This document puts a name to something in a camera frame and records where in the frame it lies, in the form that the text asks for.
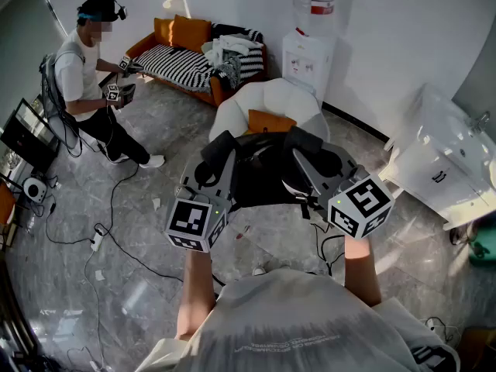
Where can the grey fringed scarf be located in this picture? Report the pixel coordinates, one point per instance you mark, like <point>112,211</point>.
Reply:
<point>228,70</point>

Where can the orange couch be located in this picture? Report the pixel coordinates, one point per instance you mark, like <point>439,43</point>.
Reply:
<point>141,47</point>

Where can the white power strip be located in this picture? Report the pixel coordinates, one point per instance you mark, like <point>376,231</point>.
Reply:
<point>97,240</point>

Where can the teal bag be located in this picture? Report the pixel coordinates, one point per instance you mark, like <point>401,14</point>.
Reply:
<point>484,246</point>

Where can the white paper scrap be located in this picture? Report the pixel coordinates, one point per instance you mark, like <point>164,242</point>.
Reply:
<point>156,204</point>
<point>100,276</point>

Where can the black monitor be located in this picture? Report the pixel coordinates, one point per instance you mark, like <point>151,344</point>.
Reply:
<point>27,134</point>

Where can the black sandal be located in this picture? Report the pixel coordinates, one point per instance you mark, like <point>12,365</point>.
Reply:
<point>461,235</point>

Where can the person's left forearm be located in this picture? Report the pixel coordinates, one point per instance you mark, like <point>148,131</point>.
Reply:
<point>195,293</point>

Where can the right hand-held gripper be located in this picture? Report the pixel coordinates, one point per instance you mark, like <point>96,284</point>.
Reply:
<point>360,207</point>

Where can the black white striped blanket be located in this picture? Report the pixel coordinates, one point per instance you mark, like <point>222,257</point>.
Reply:
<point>170,66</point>

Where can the orange chair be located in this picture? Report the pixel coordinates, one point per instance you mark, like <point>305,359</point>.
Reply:
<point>5,207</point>

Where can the chrome faucet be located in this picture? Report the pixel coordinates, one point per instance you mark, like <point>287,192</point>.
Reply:
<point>480,121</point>

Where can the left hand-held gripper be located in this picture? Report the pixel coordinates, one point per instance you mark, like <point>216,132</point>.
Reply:
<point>190,223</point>

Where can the person's right forearm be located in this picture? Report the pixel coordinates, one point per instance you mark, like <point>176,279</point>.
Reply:
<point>360,269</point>

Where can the white power adapter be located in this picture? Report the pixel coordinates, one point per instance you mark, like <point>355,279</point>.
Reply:
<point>431,325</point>

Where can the brown cardboard box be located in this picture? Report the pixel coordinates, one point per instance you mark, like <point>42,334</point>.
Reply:
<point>478,351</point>

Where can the white round-lens device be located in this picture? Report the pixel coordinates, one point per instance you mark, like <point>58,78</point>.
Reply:
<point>35,190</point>

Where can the white round armchair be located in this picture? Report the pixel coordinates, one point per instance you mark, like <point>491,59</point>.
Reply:
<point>271,95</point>

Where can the person's left shoe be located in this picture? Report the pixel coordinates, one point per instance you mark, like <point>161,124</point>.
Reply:
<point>259,271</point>

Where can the white water dispenser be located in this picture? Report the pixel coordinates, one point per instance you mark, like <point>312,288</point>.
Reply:
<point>306,64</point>

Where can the black backpack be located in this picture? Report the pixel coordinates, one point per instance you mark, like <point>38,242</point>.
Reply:
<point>263,176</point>

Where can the small orange cushion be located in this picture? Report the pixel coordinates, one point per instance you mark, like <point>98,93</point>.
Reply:
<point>271,122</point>

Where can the red paper scrap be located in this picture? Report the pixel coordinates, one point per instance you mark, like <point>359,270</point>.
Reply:
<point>242,233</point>

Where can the person's white t-shirt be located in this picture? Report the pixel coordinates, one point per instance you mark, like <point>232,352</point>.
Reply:
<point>294,316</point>

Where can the white washbasin cabinet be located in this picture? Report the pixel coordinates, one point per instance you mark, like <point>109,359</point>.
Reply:
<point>434,161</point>

